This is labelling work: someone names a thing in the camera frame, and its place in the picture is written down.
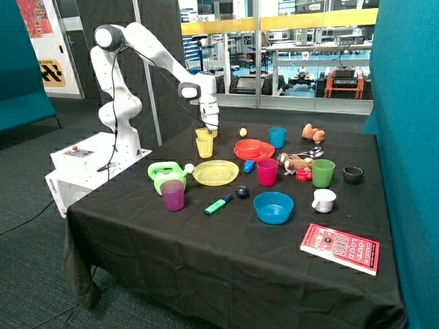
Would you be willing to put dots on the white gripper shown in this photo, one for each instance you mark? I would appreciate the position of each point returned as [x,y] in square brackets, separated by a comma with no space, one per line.
[210,115]

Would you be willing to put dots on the red plastic bowl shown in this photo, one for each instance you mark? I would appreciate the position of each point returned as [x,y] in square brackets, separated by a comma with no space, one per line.
[249,148]

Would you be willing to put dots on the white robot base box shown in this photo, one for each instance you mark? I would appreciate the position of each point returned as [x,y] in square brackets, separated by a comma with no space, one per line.
[86,165]

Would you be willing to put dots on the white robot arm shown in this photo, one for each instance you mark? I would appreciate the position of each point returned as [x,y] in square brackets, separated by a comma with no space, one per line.
[111,41]

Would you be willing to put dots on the yellow plastic plate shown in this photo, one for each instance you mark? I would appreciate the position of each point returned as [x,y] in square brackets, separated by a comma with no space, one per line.
[215,172]

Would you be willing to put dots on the red plastic plate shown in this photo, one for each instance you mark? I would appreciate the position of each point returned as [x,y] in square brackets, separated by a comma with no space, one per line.
[267,151]

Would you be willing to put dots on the yellow plastic cup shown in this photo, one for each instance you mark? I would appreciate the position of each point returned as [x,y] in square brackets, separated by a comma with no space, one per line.
[205,147]

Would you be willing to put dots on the yellow toy egg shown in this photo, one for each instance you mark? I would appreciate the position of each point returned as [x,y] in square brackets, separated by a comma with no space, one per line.
[243,132]

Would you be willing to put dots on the blue toy block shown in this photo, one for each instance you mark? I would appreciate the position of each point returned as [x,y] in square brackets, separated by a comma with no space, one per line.
[249,166]

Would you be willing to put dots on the teal plastic cup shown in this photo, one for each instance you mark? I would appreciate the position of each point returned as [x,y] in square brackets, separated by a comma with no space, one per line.
[277,136]

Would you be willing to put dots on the green toy watering can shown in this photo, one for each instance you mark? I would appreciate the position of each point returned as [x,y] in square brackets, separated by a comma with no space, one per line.
[160,172]

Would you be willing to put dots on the pink plastic cup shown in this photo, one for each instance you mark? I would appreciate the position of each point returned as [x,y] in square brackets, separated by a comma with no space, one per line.
[267,171]

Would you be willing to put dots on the dark blue ball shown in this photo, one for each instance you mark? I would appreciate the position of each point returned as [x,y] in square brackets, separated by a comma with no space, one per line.
[242,192]

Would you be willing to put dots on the purple plastic cup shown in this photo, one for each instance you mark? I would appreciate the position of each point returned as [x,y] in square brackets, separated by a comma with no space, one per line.
[173,193]

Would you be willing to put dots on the green highlighter marker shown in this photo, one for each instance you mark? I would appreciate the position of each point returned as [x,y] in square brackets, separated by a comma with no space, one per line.
[218,204]

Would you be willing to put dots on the brown plush toy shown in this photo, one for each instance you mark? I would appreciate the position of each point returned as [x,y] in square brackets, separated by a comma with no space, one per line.
[293,163]

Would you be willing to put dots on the brown teddy bear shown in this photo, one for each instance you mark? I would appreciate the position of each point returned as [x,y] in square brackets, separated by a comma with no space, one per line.
[314,134]

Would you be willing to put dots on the red toy die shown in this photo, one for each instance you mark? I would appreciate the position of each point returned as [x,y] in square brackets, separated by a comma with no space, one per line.
[303,175]

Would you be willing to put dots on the metal spoon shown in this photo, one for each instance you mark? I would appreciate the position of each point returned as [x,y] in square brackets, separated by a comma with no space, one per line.
[313,153]

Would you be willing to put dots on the blue plastic bowl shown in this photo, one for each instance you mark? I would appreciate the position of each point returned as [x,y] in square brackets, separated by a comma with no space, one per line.
[273,208]

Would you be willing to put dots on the black tablecloth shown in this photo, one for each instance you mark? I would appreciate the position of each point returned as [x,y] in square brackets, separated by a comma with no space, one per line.
[230,268]

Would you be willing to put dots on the green plastic cup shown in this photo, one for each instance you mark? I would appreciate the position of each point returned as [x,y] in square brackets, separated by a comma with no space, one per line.
[322,172]

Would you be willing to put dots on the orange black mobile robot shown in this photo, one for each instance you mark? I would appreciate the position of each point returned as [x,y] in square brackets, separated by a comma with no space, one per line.
[345,82]

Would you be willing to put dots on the white ceramic cup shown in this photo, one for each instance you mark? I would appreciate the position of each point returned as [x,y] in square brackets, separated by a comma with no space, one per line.
[323,200]

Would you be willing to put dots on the black small bowl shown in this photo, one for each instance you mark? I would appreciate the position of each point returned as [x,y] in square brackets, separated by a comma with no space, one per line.
[352,175]

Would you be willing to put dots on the yellow black sign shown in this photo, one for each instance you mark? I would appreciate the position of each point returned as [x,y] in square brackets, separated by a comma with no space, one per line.
[52,73]

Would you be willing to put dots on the teal sofa bench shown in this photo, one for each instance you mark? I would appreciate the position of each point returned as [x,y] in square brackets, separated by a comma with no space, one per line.
[23,97]

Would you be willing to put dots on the red joke book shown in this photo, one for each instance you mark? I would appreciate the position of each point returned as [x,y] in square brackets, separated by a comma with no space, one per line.
[342,248]

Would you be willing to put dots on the teal partition wall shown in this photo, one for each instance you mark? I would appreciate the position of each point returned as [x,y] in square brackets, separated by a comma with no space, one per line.
[404,118]

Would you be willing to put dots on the red wall poster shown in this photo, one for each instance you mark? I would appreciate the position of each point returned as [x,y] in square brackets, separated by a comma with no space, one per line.
[35,18]

